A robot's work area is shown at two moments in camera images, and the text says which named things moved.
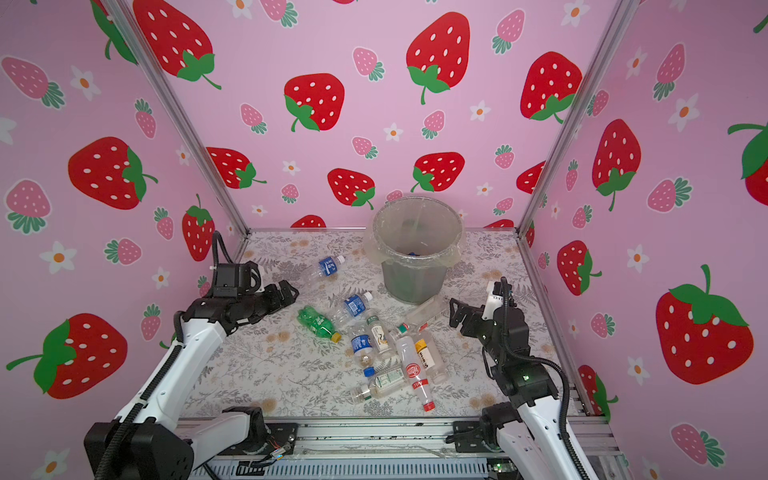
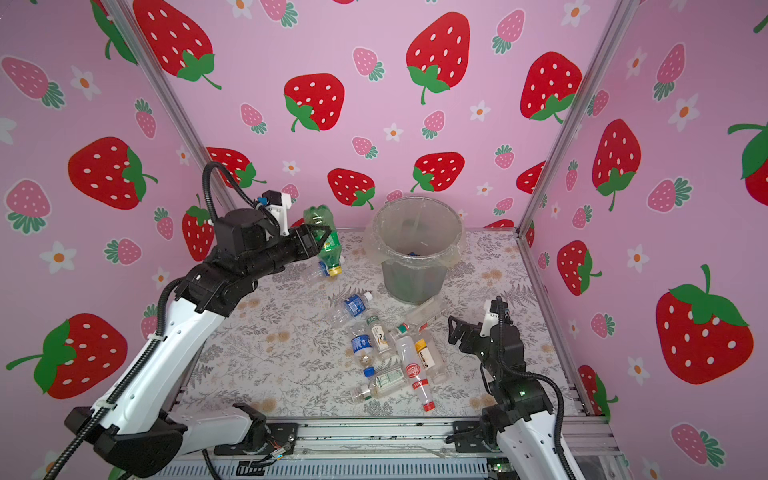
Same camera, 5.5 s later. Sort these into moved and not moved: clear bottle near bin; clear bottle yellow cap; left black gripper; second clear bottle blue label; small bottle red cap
Moved: left black gripper
Not moved: second clear bottle blue label; clear bottle near bin; clear bottle yellow cap; small bottle red cap
